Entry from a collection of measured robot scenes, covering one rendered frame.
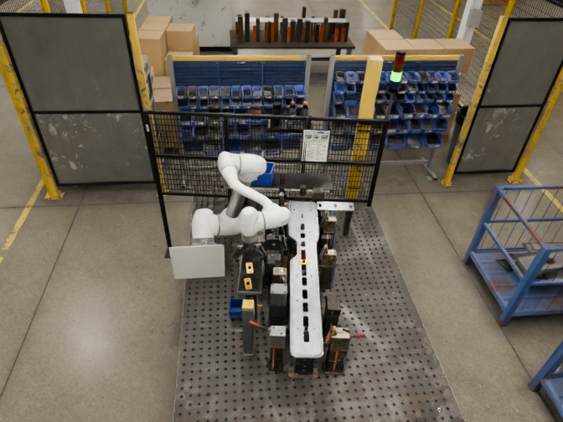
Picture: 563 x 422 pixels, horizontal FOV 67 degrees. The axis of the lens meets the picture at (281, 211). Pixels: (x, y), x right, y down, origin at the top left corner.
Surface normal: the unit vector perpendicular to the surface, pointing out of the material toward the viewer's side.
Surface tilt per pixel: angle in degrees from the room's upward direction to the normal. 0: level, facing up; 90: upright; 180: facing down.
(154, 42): 90
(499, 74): 91
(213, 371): 0
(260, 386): 0
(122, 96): 92
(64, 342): 0
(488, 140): 90
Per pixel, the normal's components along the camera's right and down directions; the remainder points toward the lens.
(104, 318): 0.04, -0.77
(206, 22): 0.11, 0.63
